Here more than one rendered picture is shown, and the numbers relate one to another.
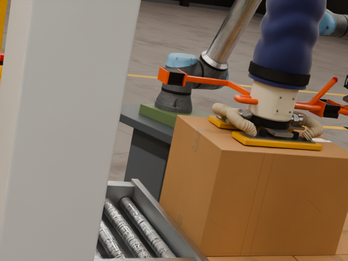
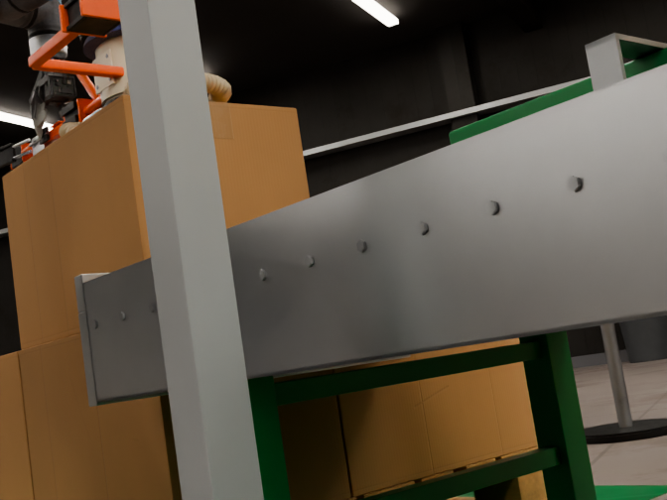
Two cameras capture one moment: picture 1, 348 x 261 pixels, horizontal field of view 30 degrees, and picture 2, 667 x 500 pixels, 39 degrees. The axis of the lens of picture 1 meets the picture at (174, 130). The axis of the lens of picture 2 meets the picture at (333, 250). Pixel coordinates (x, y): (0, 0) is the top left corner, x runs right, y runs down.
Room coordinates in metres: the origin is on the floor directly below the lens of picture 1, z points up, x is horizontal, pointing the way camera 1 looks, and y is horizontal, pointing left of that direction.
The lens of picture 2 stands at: (2.56, 1.67, 0.41)
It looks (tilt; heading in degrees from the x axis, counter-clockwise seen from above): 7 degrees up; 255
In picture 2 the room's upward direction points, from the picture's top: 9 degrees counter-clockwise
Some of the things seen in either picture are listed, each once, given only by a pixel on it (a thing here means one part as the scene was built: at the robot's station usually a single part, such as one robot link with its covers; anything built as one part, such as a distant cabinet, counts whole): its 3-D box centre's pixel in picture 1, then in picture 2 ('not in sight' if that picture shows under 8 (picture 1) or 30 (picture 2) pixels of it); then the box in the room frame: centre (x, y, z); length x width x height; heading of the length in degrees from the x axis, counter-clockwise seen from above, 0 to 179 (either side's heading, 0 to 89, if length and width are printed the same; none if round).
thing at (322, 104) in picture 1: (324, 107); (86, 116); (2.50, -0.56, 1.08); 0.10 x 0.08 x 0.06; 27
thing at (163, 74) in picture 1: (172, 76); (92, 13); (2.48, 0.05, 1.08); 0.09 x 0.08 x 0.05; 27
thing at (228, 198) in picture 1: (256, 185); (154, 233); (2.40, -0.35, 0.74); 0.60 x 0.40 x 0.40; 115
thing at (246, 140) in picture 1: (278, 136); not in sight; (2.30, -0.38, 0.97); 0.34 x 0.10 x 0.05; 117
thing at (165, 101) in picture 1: (174, 98); not in sight; (3.16, 0.03, 0.85); 0.19 x 0.19 x 0.10
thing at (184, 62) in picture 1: (180, 71); not in sight; (3.17, 0.02, 0.99); 0.17 x 0.15 x 0.18; 130
